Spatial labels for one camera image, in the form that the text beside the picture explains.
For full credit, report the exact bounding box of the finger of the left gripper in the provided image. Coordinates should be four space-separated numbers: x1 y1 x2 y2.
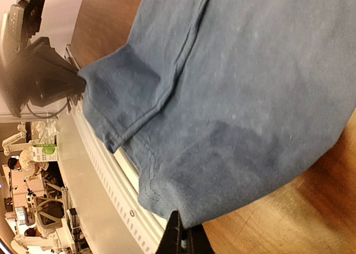
36 43 86 107

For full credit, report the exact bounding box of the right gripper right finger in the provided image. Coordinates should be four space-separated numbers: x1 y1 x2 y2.
187 225 215 254

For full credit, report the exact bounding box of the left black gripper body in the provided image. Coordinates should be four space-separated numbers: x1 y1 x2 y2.
1 37 56 118

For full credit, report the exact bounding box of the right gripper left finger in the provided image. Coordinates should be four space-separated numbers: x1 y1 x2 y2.
159 211 188 254

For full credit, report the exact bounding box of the blue polo shirt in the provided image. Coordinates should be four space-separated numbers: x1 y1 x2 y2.
78 0 355 228

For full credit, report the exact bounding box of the green white carton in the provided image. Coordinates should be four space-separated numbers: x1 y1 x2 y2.
30 144 58 162

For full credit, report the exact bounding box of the background person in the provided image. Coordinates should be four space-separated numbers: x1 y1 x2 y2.
7 150 49 176

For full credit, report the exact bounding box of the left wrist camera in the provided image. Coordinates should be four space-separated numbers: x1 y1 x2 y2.
1 0 45 67

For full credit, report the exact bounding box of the front aluminium rail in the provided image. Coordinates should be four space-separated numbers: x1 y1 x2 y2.
55 44 170 254

